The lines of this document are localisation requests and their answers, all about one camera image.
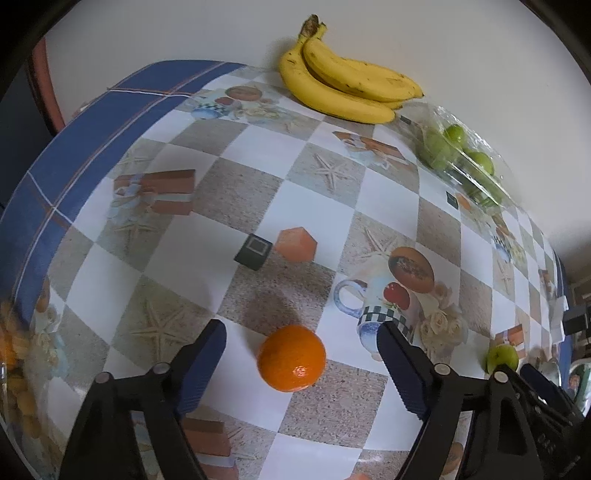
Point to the clear bag of green limes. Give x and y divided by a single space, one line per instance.
461 161

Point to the small orange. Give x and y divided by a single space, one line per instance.
286 355

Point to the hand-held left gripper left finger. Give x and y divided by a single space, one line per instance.
203 364

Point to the large green apple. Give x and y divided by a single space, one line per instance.
501 355

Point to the reddish brown chair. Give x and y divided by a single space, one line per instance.
46 92

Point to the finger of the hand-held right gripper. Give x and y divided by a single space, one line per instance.
547 394

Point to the blue tablecloth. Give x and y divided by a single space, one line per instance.
60 152

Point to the checkered printed oilcloth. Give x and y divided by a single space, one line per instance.
258 152

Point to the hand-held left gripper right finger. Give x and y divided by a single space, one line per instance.
399 369

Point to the black charger block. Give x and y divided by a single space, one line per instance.
577 321

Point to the yellow banana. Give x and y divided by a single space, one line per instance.
396 105
360 78
332 99

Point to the stainless steel bowl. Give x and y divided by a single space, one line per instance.
575 383

